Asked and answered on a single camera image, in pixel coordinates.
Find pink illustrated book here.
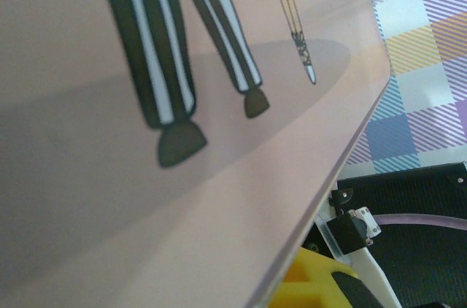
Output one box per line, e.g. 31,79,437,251
0,0,392,308

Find pastel checkered tablecloth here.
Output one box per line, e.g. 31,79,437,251
359,0,467,174

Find black textured base plate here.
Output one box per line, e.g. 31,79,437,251
306,161,467,308

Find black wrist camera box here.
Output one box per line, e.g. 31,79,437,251
325,207,381,256

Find purple camera cable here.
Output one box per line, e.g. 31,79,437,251
371,213,467,231

